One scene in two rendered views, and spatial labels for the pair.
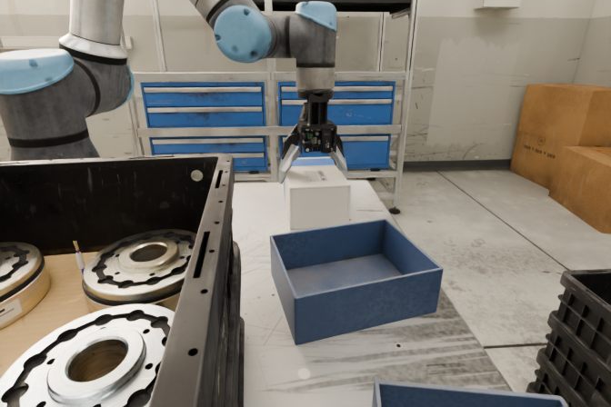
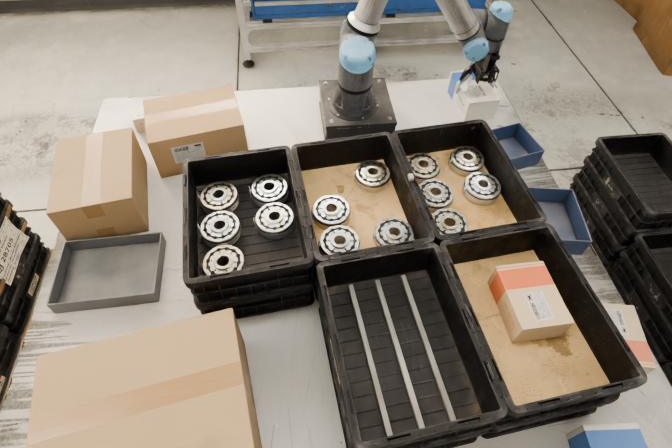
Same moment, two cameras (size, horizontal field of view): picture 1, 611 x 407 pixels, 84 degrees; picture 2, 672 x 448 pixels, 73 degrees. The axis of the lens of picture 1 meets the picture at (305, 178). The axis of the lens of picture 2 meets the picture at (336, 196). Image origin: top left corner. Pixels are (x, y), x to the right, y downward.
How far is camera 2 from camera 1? 1.22 m
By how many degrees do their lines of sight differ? 31
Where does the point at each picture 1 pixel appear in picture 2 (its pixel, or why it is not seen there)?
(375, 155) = not seen: outside the picture
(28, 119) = (361, 83)
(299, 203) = (472, 110)
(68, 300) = (444, 169)
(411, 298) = (530, 160)
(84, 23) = (371, 17)
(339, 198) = (492, 106)
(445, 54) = not seen: outside the picture
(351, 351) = not seen: hidden behind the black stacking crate
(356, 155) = not seen: outside the picture
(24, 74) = (366, 64)
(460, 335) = (545, 173)
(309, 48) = (495, 32)
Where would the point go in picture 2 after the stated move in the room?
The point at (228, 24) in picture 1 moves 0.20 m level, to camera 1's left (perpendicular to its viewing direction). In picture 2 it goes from (474, 49) to (409, 50)
